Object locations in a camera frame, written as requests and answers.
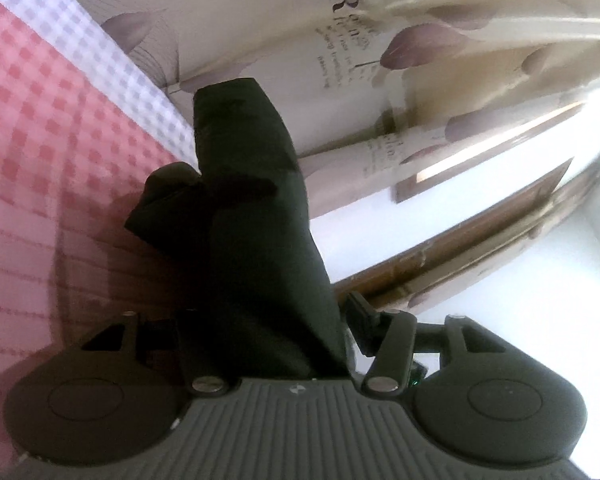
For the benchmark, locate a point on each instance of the black jacket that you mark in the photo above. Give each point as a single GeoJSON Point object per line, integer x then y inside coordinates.
{"type": "Point", "coordinates": [250, 240]}

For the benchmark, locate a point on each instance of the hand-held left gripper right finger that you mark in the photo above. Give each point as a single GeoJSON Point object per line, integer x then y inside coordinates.
{"type": "Point", "coordinates": [364, 322]}

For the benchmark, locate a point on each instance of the wooden window frame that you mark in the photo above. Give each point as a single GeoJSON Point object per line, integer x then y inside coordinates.
{"type": "Point", "coordinates": [480, 220]}

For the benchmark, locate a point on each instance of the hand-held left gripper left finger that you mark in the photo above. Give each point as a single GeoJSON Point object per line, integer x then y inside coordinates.
{"type": "Point", "coordinates": [190, 352]}

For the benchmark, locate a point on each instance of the beige leaf print curtain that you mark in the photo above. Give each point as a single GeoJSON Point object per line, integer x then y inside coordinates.
{"type": "Point", "coordinates": [260, 20]}

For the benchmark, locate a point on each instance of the pink white checkered bed sheet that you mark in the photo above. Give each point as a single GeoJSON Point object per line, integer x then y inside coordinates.
{"type": "Point", "coordinates": [40, 135]}

